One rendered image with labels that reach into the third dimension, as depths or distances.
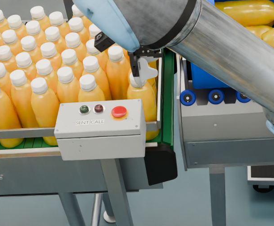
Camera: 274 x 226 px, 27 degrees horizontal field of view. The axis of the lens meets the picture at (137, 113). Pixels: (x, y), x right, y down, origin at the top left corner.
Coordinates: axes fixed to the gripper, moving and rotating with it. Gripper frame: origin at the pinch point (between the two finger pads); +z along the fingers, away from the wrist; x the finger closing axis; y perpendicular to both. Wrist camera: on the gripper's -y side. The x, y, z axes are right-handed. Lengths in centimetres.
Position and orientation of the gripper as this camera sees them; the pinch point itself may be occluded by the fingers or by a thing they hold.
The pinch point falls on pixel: (138, 77)
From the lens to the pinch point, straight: 139.4
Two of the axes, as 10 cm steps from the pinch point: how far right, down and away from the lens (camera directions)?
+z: 1.3, 7.1, 6.9
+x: 0.6, -7.0, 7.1
